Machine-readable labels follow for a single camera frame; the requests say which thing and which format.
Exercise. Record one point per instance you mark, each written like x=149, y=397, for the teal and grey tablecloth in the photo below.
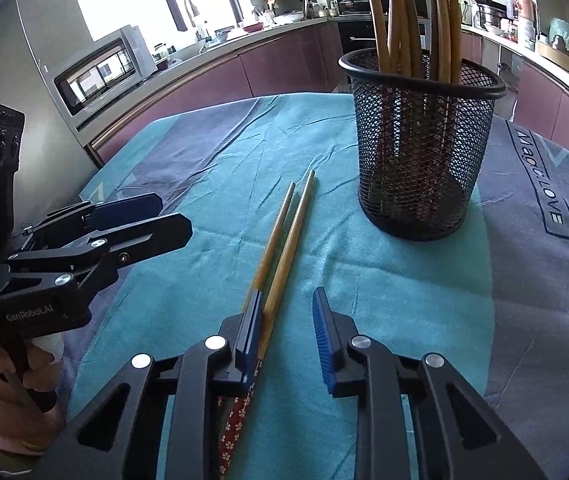
x=189, y=170

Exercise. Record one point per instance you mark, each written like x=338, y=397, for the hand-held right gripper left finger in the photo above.
x=249, y=332

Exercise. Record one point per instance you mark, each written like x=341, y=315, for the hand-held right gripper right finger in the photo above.
x=323, y=336

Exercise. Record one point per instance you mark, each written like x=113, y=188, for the bamboo chopstick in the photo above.
x=274, y=240
x=289, y=250

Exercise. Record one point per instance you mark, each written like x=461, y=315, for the black mesh utensil holder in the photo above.
x=474, y=125

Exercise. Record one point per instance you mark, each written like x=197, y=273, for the pink kitchen cabinets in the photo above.
x=284, y=67

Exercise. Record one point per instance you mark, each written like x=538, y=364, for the teal food cover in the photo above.
x=567, y=37

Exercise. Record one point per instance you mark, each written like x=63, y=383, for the bunch of bamboo chopsticks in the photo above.
x=379, y=25

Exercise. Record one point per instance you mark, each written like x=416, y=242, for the silver microwave oven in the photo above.
x=99, y=67

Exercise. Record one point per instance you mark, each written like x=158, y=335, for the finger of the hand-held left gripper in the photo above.
x=154, y=232
x=124, y=206

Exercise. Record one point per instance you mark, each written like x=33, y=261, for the pink thermos jug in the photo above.
x=524, y=20

